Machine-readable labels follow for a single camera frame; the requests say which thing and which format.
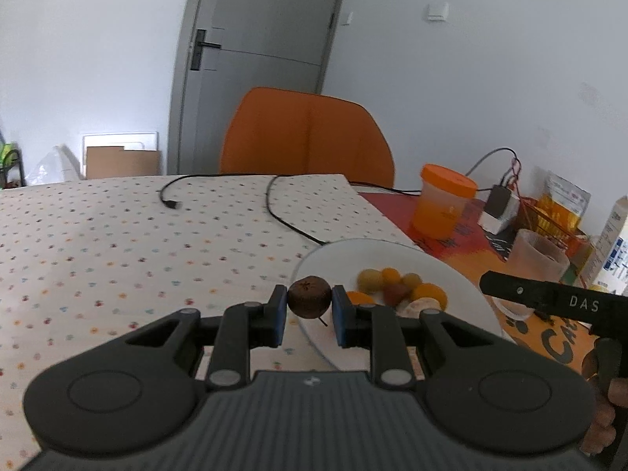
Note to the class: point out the white framed board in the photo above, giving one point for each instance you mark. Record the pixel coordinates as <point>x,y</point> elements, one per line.
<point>117,138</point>

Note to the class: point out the dark brown round fruit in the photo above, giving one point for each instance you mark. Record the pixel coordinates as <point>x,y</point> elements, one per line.
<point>309,297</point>

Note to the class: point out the red printed table mat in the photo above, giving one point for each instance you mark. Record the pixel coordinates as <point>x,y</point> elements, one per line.
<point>456,250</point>

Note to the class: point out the clear plastic bag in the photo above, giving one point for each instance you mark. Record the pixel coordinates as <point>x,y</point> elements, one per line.
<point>54,167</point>

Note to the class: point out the small white wall switch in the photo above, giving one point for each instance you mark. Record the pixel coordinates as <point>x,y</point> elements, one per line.
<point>348,18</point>

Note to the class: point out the peeled pomelo segment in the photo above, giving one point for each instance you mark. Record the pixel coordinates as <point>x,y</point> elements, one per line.
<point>417,307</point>

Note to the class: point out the cardboard box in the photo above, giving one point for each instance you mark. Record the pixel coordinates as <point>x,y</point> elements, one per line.
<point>122,163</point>

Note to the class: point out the person's right hand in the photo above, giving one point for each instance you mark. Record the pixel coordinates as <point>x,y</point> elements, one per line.
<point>606,427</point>

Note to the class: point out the white power adapter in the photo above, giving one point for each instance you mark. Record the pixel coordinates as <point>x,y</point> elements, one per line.
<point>498,208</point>

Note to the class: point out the white milk carton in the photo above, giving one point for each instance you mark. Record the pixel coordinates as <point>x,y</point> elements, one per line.
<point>611,245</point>

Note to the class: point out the yellow snack bag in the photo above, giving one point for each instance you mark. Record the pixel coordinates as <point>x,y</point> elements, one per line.
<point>564,201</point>

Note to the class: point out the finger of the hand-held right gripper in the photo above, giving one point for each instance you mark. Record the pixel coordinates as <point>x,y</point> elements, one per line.
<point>515,287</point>

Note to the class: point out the orange chair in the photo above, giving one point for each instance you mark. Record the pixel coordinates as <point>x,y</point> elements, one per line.
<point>304,137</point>

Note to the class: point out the small orange kumquat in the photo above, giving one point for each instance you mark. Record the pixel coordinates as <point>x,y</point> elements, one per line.
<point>412,279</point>

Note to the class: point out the yellow-green round fruit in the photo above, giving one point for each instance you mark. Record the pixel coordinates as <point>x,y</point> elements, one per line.
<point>370,279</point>

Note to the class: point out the black rack with green item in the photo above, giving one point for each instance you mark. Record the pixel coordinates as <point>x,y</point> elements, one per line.
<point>10,162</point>

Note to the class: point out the yellow cherry tomato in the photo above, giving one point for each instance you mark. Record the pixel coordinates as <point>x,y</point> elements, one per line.
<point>389,274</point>

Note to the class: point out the dotted white tablecloth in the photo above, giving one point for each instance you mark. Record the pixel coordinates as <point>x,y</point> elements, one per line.
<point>122,255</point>

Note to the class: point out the white round plate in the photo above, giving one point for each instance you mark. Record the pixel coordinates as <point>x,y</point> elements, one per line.
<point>441,274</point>

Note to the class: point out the orange-lid plastic jar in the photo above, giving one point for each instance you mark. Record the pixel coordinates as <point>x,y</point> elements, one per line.
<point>439,206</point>

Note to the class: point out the frosted plastic cup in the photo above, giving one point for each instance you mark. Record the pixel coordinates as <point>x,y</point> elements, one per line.
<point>535,260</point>

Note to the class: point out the white light switch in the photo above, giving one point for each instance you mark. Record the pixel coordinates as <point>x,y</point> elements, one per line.
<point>437,11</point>

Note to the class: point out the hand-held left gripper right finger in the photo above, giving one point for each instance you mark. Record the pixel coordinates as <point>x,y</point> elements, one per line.
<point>339,319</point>

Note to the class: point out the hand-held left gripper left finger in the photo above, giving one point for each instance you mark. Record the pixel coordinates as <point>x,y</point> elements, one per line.
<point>277,316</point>

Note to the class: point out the orange mandarin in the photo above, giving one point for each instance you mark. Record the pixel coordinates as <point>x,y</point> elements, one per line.
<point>429,294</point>
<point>360,298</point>

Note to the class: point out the red cherry tomato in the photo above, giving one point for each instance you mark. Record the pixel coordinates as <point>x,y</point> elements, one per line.
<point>395,294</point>

